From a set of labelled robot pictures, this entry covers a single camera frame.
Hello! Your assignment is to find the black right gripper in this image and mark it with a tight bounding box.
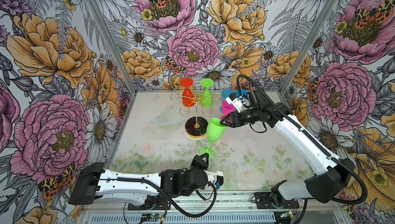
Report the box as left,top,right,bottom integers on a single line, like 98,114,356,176
220,106,261,128

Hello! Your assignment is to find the pink wine glass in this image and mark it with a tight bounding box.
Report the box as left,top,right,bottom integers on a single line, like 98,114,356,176
221,96,236,119

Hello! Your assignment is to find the green wine glass front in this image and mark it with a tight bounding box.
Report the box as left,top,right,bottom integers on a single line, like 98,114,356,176
200,118,226,157

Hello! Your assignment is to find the green wine glass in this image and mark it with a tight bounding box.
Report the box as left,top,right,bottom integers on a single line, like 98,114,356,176
200,78,214,108
200,118,226,157

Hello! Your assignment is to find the green wine glass back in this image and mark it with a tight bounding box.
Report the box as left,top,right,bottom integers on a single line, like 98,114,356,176
200,78,214,108

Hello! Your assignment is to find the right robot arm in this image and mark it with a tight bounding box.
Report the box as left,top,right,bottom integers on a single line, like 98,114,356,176
221,90,353,207

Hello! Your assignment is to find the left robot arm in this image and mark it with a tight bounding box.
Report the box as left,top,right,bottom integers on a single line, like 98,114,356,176
69,154,219,206

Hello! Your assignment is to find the gold wine glass rack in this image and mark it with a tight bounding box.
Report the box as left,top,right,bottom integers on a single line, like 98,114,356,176
170,91,222,139

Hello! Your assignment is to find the red wine glass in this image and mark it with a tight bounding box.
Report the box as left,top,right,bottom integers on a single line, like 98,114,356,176
180,78,194,108

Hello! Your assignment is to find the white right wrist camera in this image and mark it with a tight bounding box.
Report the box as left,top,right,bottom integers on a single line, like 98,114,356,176
225,92,247,113

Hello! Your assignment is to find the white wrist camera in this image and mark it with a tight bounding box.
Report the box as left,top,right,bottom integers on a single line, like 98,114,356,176
205,171,224,189
225,92,247,113

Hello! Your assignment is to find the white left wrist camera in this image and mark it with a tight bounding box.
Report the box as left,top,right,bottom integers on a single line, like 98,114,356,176
205,171,224,189

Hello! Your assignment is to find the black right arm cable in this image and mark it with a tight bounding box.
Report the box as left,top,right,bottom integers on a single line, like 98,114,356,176
236,74,368,224

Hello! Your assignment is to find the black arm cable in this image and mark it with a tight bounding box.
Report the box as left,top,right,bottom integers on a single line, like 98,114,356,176
114,176,218,218
236,74,368,224

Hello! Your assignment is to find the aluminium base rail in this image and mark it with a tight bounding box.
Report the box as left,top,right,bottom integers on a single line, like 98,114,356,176
78,191,352,224

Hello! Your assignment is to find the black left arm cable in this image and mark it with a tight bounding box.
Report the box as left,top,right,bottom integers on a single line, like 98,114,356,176
114,176,218,218

